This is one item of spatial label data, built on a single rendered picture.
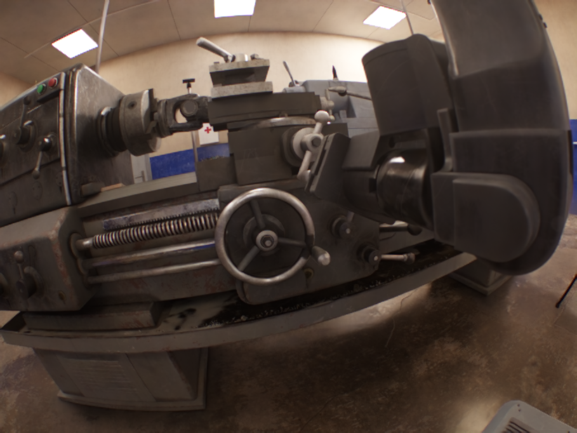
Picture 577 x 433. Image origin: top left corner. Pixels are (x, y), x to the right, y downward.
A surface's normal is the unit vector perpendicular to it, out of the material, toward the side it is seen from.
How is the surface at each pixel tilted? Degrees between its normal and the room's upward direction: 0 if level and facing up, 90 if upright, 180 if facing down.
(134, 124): 106
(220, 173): 90
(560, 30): 90
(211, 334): 90
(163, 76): 90
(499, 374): 0
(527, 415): 0
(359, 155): 62
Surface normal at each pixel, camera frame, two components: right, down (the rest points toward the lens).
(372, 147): -0.91, -0.30
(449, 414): -0.13, -0.97
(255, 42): 0.23, 0.18
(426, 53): -0.93, 0.27
